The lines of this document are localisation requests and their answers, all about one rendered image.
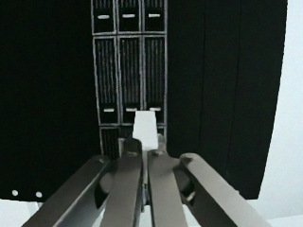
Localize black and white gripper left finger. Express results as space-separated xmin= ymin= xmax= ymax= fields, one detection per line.
xmin=21 ymin=112 xmax=146 ymax=227

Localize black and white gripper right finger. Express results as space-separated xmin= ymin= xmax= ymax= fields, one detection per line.
xmin=145 ymin=111 xmax=273 ymax=227

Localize black server rack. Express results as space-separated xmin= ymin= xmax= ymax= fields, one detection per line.
xmin=0 ymin=0 xmax=288 ymax=203

